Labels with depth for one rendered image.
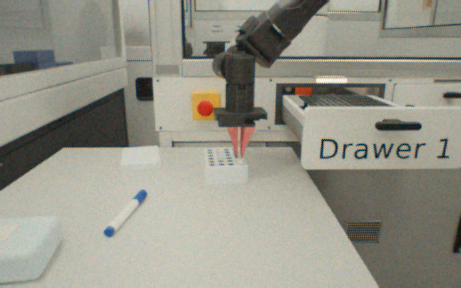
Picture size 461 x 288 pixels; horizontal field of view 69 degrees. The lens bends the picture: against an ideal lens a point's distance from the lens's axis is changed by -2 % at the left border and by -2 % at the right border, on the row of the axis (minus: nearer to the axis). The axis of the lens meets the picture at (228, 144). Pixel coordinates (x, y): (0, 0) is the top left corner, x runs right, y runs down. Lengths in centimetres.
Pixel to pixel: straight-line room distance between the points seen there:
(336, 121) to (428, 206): 65
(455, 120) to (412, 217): 55
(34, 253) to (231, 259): 24
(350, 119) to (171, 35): 50
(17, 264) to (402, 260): 108
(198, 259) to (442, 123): 47
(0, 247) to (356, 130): 54
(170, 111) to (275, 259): 56
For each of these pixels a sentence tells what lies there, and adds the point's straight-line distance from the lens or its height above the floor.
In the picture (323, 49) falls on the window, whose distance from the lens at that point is 95.
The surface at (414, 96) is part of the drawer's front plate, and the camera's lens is 102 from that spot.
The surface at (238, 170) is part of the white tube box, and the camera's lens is 68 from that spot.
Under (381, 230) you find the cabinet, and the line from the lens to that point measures 117.
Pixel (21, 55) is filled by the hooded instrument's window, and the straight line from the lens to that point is 107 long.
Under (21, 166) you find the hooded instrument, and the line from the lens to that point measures 106.
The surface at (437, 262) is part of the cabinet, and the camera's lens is 133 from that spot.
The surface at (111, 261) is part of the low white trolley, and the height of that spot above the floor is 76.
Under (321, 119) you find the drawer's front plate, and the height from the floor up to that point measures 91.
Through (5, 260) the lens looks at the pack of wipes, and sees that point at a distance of 49.
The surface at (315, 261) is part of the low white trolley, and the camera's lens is 48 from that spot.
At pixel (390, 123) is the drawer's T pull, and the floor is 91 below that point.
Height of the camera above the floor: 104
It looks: 17 degrees down
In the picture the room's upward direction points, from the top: straight up
